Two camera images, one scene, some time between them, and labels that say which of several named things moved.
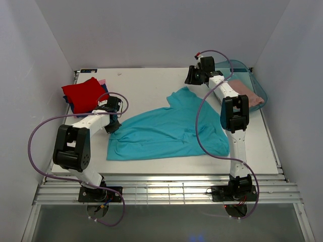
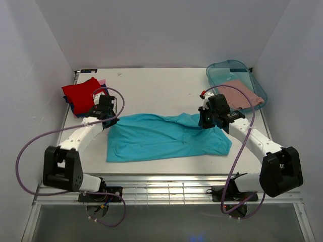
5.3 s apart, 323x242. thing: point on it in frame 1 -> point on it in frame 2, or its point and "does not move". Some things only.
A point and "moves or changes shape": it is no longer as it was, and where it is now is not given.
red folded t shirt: x=84 y=96 does not move
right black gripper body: x=192 y=76 -> x=204 y=120
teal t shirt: x=168 y=130 moves or changes shape
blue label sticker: x=89 y=71 does not move
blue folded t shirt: x=66 y=100 does not move
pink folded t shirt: x=102 y=81 does not move
